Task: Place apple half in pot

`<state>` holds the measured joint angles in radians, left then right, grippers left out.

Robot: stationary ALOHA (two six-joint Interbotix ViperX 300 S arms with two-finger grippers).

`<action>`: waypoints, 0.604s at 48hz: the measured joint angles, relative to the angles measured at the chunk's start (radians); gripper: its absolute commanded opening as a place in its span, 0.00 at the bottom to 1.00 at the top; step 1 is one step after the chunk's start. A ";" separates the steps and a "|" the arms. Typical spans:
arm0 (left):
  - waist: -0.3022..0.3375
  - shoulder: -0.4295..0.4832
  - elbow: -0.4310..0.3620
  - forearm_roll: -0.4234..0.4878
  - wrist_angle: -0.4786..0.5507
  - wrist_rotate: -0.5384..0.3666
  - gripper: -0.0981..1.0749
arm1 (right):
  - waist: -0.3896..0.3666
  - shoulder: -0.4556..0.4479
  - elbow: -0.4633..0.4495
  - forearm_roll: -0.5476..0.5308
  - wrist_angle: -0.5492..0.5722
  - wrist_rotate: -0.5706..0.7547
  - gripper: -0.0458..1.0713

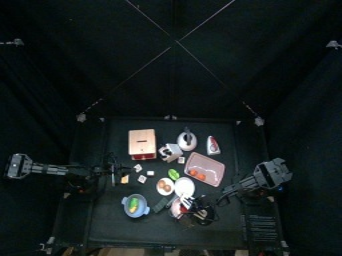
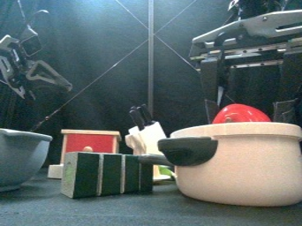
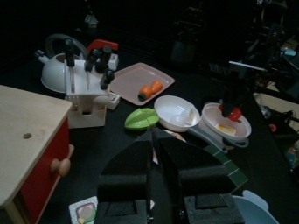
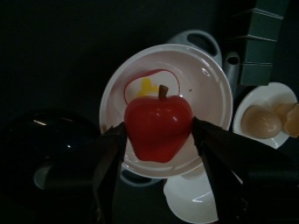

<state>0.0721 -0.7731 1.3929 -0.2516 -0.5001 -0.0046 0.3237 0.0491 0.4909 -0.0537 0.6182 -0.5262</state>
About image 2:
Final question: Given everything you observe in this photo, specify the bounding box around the red toy apple half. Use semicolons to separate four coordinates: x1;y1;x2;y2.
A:
212;102;273;124

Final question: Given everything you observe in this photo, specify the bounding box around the black backdrop cloth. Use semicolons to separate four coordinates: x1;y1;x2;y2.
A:
0;0;302;169

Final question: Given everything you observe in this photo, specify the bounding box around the red wooden box with knob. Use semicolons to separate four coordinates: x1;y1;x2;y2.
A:
59;129;123;166

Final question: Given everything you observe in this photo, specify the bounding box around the grey plastic bowl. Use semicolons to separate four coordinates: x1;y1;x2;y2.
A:
0;128;55;193

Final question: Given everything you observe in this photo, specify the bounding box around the white toy knife block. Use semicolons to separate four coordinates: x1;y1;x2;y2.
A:
125;121;169;157

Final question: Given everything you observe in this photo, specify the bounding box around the small light wooden block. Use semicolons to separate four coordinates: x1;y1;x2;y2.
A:
47;163;66;180

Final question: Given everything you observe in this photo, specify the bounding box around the small green toy leaf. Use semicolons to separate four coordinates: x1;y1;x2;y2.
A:
158;165;177;178

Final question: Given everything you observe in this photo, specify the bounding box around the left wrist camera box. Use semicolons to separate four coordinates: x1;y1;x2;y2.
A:
19;26;45;57

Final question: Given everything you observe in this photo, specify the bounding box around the thin diagonal brace wire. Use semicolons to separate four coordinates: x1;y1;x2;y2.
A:
115;0;198;71
30;0;198;132

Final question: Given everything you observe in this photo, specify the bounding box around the grey vertical frame pole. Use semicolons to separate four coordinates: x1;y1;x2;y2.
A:
147;0;157;119

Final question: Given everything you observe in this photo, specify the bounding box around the black toy knife handle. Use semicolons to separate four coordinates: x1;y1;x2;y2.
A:
135;106;149;128
129;109;142;131
141;103;157;125

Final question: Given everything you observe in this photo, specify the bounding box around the grey utensil handle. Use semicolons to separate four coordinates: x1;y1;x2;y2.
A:
137;154;176;167

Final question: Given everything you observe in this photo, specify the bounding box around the white pot with black handle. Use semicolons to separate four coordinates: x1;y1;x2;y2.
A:
157;121;302;207

